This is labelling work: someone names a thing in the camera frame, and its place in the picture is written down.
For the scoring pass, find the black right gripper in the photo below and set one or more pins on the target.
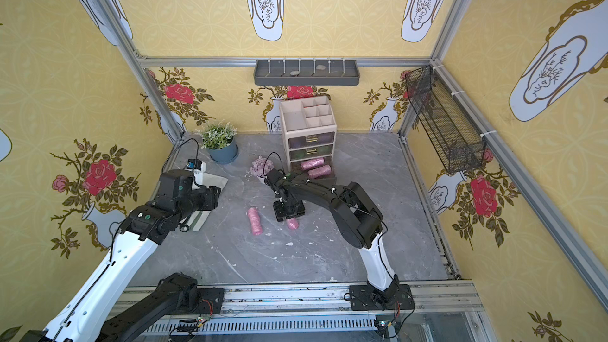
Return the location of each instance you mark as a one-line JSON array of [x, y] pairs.
[[289, 207]]

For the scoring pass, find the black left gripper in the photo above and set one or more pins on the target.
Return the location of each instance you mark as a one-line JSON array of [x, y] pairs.
[[209, 197]]

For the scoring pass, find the pink trash bag roll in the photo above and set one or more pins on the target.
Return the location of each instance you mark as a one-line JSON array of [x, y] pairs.
[[312, 163], [323, 171], [293, 224], [255, 221]]

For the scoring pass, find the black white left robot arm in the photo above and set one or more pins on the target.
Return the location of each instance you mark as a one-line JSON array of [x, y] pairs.
[[86, 317]]

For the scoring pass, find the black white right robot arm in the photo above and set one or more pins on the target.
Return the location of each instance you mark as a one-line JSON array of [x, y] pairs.
[[358, 219]]

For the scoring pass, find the beige three-drawer organizer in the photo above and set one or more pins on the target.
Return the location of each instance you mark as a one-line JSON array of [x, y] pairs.
[[306, 116]]

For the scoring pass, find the white green work glove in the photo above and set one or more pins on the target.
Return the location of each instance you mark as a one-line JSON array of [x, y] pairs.
[[200, 202]]

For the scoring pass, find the purple flowers in white pot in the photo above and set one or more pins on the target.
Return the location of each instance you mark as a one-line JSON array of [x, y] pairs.
[[260, 168]]

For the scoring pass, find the green plant in blue pot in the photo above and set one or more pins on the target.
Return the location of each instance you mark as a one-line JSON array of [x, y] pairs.
[[219, 141]]

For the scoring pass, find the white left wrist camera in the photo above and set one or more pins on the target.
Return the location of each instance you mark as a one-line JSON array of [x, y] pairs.
[[198, 167]]

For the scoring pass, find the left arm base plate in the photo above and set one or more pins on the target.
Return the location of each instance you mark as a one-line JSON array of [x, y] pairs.
[[203, 301]]

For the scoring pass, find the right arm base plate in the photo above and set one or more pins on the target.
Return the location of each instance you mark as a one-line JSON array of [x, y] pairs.
[[366, 297]]

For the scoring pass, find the gray wall shelf tray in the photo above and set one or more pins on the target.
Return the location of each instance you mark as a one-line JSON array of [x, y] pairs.
[[306, 72]]

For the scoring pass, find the black wire mesh basket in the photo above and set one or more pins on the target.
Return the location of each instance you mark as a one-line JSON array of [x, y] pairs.
[[455, 139]]

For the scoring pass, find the aluminum front rail frame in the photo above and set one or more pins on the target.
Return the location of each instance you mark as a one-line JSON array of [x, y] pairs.
[[445, 310]]

